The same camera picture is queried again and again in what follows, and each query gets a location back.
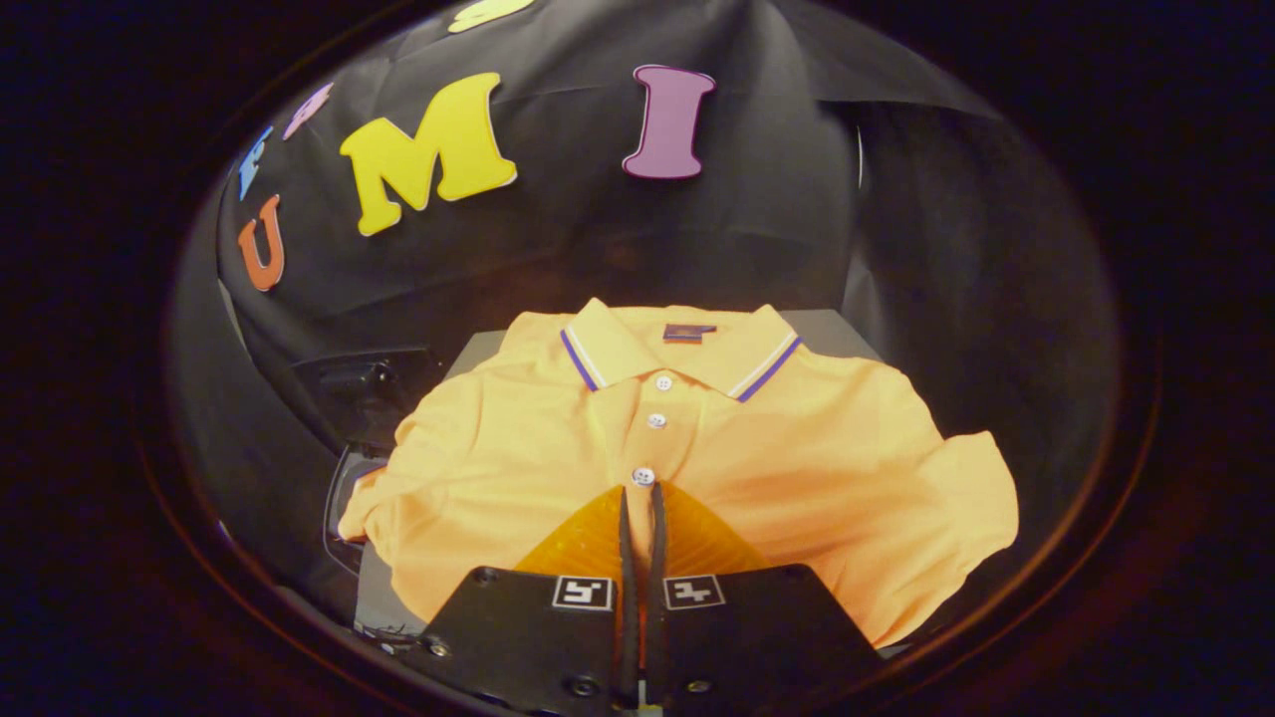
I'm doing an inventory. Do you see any black backdrop cloth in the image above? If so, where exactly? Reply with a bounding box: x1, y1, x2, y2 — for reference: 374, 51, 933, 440
169, 0, 1122, 638

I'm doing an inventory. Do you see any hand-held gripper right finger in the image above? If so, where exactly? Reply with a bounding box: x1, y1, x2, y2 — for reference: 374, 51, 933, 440
642, 482, 890, 717

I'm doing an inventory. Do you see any yellow polo shirt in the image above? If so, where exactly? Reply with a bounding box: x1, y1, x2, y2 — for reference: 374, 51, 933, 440
337, 297, 1021, 650

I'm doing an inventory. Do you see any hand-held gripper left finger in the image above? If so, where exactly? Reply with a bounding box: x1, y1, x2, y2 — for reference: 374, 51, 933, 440
398, 485, 640, 717

